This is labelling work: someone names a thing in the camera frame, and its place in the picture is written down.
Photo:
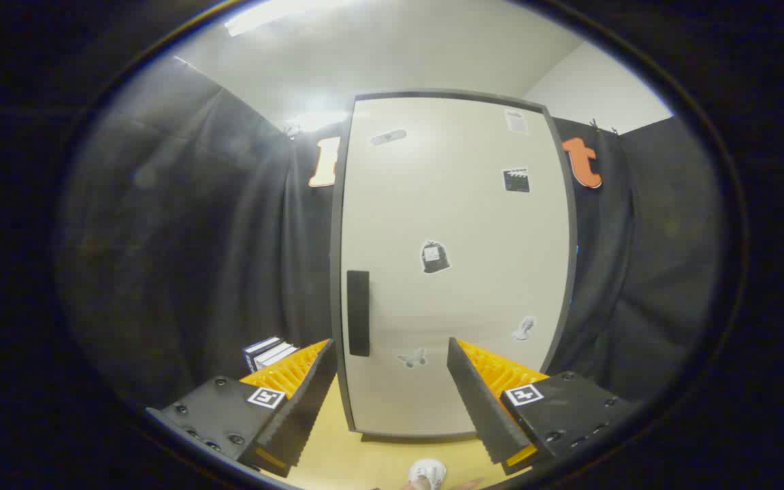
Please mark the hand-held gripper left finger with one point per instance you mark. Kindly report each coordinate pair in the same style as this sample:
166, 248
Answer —
310, 401

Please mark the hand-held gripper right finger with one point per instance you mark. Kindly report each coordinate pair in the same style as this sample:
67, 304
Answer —
480, 401

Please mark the white canvas shoe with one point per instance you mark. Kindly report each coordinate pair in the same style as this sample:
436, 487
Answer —
427, 469

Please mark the white shoe cabinet door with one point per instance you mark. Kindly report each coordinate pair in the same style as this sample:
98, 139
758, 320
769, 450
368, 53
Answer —
460, 286

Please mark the grey shoe cabinet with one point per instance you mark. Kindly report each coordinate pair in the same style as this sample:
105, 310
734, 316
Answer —
335, 238

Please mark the blue cover book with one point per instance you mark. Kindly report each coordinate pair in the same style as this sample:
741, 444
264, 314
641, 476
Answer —
259, 347

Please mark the black backdrop cloth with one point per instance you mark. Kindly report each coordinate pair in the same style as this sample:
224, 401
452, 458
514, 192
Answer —
181, 238

